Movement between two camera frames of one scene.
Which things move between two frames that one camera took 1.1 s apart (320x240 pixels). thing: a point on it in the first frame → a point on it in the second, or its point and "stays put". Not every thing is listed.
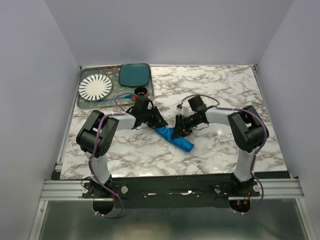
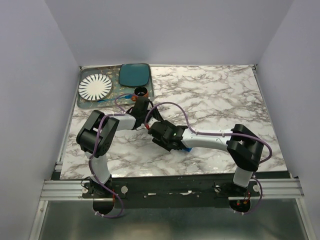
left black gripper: (159, 121) stays put
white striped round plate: (95, 87) stays put
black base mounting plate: (169, 191) stays put
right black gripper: (180, 129) → (161, 144)
